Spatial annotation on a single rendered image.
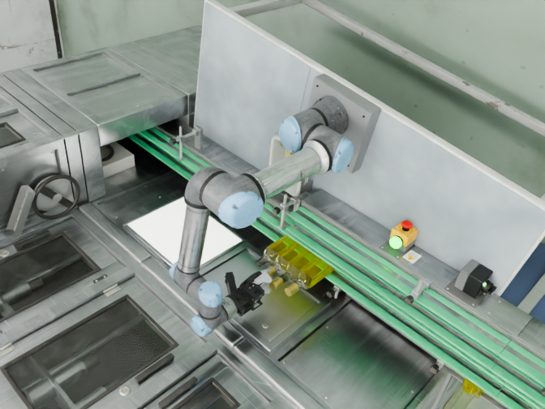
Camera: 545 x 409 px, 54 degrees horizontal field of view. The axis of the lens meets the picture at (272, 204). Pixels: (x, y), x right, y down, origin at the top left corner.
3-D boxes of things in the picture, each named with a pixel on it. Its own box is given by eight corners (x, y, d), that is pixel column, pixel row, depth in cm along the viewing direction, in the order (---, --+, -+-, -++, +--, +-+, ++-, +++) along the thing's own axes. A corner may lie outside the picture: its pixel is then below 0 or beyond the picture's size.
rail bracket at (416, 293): (422, 281, 183) (401, 300, 175) (428, 265, 179) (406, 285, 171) (432, 287, 181) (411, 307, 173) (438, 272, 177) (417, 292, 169)
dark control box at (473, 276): (465, 274, 185) (453, 286, 180) (472, 257, 180) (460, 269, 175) (487, 287, 181) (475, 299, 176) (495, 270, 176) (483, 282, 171)
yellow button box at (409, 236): (398, 234, 199) (387, 243, 195) (403, 218, 195) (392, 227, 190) (414, 243, 196) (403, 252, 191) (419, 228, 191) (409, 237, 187)
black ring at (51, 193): (78, 203, 241) (32, 222, 229) (71, 163, 228) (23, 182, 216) (83, 208, 239) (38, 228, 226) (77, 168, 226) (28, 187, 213)
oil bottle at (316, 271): (329, 258, 212) (293, 284, 199) (332, 247, 209) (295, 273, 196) (341, 265, 210) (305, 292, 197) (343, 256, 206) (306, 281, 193)
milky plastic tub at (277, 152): (281, 172, 232) (267, 179, 227) (286, 127, 219) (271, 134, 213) (311, 191, 223) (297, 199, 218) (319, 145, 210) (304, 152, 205)
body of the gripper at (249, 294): (263, 303, 193) (239, 320, 186) (247, 289, 197) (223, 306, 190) (266, 289, 188) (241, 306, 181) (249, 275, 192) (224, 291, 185)
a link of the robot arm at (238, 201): (328, 118, 179) (198, 179, 149) (362, 137, 172) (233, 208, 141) (323, 147, 187) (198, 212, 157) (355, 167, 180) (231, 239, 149)
